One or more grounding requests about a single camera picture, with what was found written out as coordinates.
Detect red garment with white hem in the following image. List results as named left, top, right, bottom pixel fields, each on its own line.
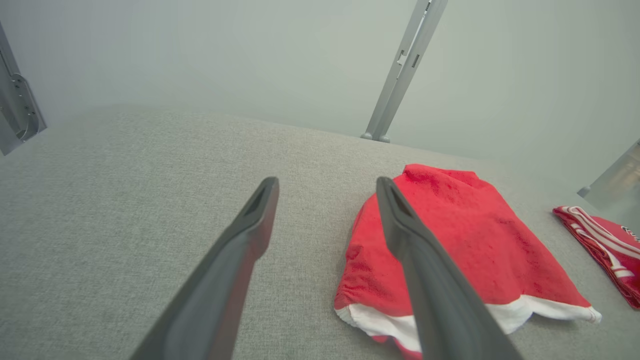
left=334, top=164, right=602, bottom=360

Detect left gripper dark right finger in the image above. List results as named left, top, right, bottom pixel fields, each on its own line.
left=376, top=176, right=523, bottom=360

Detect red jersey shirt white sleeves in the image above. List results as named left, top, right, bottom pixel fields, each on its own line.
left=552, top=205, right=640, bottom=311

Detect grey shiny partition post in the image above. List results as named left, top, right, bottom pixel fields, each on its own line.
left=577, top=139, right=640, bottom=236

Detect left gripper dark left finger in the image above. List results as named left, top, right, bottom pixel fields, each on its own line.
left=130, top=176, right=280, bottom=360

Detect grey double partition post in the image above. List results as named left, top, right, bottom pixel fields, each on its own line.
left=361, top=0, right=448, bottom=143

